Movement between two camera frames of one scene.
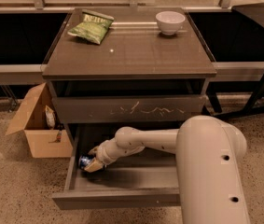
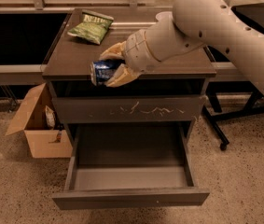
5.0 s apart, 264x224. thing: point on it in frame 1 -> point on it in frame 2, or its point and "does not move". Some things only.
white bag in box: x=50 y=117 does not move
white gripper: x=106 y=155 -> x=138 y=51
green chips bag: x=93 y=26 does not move
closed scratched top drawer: x=130 y=108 does not move
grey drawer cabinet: x=112 y=68 does not move
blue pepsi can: x=85 y=160 -> x=99 y=69
